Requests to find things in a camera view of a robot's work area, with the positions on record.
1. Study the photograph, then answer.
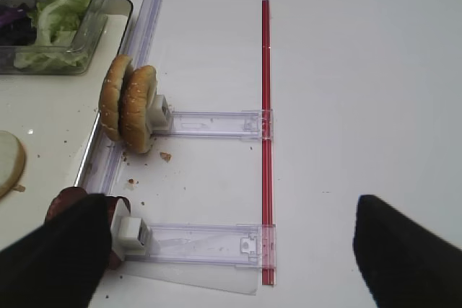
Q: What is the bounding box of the bun bottom slice on tray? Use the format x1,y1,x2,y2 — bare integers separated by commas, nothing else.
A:
0,131,26,197

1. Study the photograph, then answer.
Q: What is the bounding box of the cream metal tray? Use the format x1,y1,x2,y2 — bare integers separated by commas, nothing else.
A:
0,0,134,201

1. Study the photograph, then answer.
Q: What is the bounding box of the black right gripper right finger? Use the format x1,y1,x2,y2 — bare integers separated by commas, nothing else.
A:
352,195,461,307

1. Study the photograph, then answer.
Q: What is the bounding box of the red strip right side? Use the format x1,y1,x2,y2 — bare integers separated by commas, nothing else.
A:
261,0,275,286

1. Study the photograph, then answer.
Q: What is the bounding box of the clear long rail right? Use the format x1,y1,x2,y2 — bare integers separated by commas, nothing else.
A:
74,0,162,195

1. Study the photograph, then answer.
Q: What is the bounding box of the clear pusher rail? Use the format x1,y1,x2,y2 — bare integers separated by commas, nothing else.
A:
110,201,276,270
147,94,273,141

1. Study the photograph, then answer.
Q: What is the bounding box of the clear pusher rail lower right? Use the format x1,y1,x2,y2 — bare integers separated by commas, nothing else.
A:
110,201,276,270

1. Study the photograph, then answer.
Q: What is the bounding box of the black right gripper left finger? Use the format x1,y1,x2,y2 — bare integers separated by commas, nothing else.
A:
1,194,110,307

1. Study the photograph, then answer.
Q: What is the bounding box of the dark meat patties stack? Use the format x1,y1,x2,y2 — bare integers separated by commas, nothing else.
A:
44,187,131,270

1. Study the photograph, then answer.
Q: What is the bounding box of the clear pusher rail upper right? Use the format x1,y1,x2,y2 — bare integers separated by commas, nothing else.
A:
147,94,273,141

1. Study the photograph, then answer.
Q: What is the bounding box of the green lettuce in container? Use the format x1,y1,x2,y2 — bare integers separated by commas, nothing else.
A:
14,0,91,73

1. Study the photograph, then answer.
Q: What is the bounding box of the purple cabbage in container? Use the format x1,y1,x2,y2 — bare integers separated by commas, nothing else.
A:
1,3,36,46

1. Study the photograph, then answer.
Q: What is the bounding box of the clear plastic salad container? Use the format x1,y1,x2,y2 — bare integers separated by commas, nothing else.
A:
1,0,108,75

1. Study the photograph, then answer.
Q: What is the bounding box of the sesame bun outer right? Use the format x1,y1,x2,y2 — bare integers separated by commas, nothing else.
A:
98,54,133,141

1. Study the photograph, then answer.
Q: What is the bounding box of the sesame bun inner right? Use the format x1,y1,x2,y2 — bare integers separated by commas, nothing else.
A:
120,65,157,154

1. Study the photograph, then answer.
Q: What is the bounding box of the clear plastic sheet right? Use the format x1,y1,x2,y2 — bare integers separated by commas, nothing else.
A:
118,261,260,295

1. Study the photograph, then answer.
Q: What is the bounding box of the sesame bun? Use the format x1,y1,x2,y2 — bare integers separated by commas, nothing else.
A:
98,54,133,141
120,65,157,154

